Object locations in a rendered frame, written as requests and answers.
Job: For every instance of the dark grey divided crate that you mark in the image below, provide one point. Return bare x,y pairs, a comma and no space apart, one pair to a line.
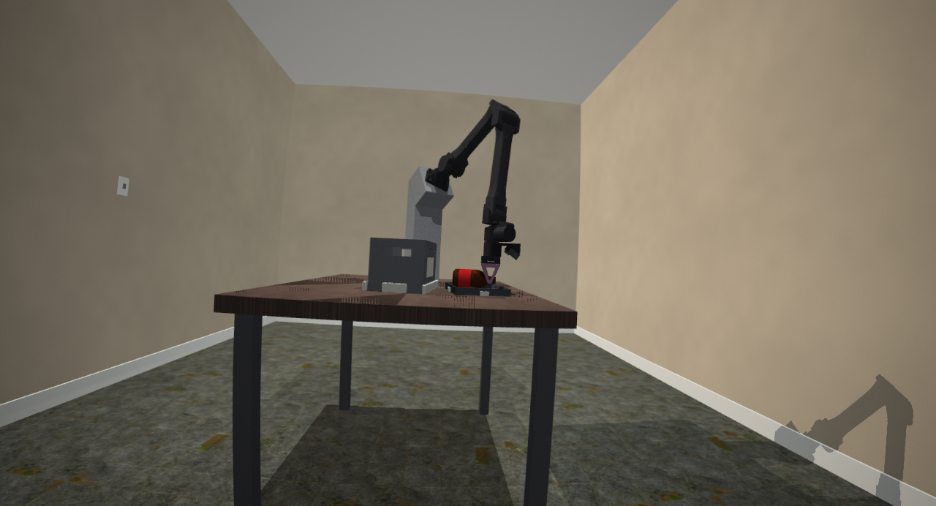
387,265

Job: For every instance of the brown glass bottle with red label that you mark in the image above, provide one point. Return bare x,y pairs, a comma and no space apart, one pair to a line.
469,278

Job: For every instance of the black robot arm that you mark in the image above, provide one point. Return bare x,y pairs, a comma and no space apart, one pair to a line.
506,124

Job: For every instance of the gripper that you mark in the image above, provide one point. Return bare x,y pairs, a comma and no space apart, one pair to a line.
494,261

